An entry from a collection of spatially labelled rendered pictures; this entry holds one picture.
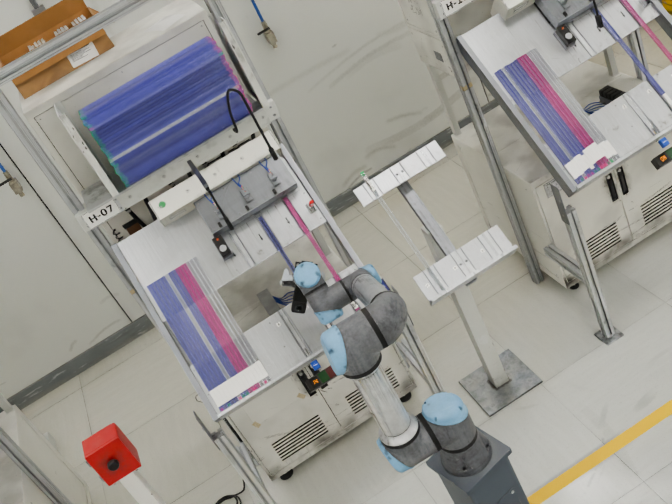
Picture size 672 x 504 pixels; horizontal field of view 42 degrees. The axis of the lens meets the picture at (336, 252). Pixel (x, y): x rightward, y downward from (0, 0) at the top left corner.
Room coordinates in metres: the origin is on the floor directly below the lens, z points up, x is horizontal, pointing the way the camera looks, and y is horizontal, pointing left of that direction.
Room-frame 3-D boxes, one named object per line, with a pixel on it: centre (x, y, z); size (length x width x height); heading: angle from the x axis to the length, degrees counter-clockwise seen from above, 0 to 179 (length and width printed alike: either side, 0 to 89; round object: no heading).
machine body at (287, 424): (2.92, 0.35, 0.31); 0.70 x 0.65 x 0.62; 98
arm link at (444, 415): (1.76, -0.05, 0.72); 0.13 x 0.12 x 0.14; 95
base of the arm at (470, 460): (1.76, -0.06, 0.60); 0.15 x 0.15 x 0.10
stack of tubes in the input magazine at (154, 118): (2.81, 0.28, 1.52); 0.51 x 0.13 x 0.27; 98
